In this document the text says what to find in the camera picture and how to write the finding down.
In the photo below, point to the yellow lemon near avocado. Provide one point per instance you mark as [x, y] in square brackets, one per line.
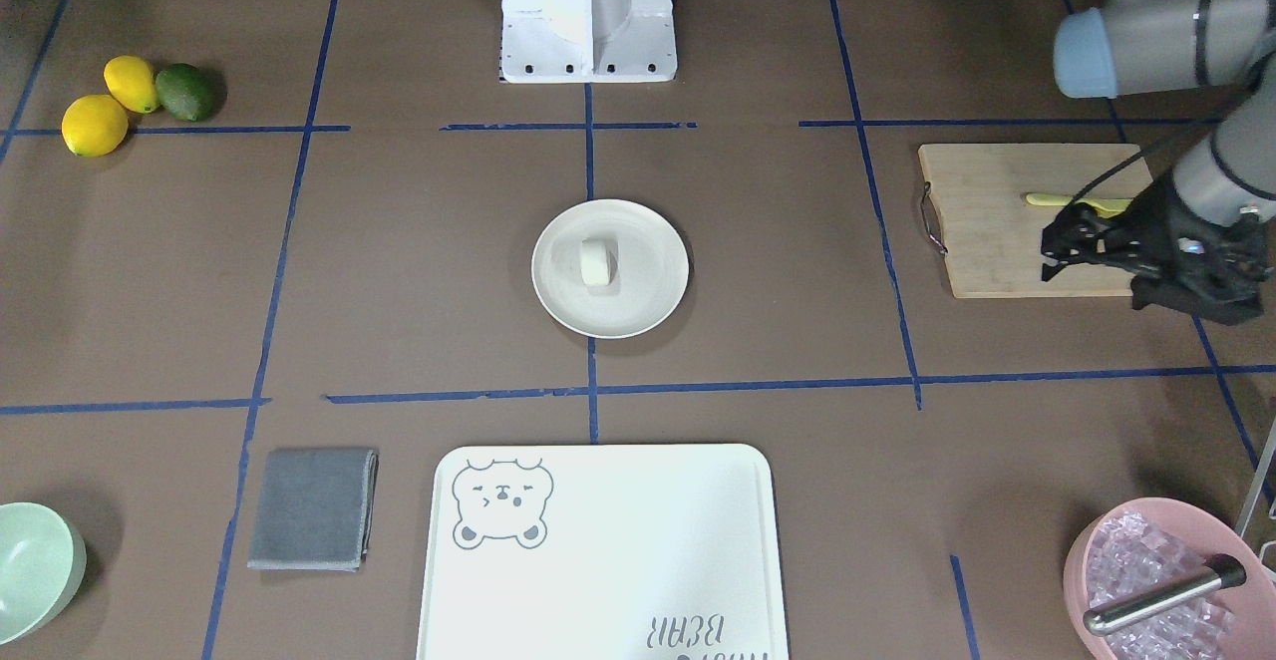
[131, 81]

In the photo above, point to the white round plate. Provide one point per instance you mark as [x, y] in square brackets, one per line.
[652, 269]

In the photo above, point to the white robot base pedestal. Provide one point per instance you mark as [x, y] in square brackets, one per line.
[587, 42]

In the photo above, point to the metal scoop handle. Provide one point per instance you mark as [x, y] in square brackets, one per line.
[1216, 573]

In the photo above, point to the wooden cutting board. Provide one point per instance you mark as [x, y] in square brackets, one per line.
[993, 235]

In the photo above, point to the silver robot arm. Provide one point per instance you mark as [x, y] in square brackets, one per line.
[1148, 46]

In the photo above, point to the green avocado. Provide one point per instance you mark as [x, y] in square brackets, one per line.
[187, 92]

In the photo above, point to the grey folded cloth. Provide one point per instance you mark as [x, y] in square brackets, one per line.
[314, 510]

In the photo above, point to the white bun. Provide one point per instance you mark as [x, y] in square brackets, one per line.
[596, 267]

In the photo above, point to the pink bowl with ice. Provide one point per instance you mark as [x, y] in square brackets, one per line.
[1146, 541]

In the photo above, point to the yellow lemon front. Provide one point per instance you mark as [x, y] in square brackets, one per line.
[94, 125]

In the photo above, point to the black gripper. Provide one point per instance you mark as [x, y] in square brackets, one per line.
[1143, 232]

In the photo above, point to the white bear tray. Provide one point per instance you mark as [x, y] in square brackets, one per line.
[603, 551]

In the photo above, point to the mint green bowl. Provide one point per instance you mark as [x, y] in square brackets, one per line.
[43, 558]

